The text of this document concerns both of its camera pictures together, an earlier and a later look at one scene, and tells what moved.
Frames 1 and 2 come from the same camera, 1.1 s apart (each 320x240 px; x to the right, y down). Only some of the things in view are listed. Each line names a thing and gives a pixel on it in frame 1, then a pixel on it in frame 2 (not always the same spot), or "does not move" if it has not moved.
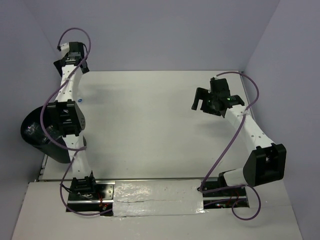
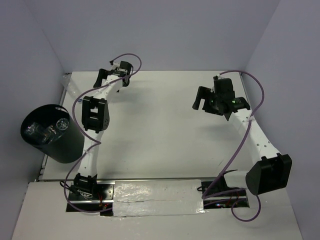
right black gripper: [203, 94] does not move
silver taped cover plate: [158, 197] does not move
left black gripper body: [59, 64] to [128, 83]
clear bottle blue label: [53, 132] does not move
